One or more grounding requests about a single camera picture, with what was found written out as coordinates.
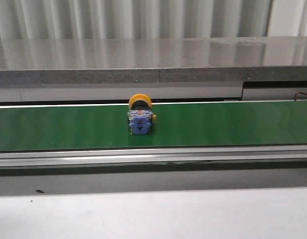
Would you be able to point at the aluminium conveyor frame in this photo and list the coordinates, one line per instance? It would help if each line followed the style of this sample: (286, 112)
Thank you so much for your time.
(150, 159)

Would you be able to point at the grey stone counter slab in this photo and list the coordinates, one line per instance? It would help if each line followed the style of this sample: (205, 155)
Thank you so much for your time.
(143, 61)

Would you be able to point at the yellow mushroom push button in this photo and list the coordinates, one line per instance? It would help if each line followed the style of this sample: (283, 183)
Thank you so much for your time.
(140, 115)

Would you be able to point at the green conveyor belt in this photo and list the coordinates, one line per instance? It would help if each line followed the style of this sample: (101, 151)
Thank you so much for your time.
(200, 124)

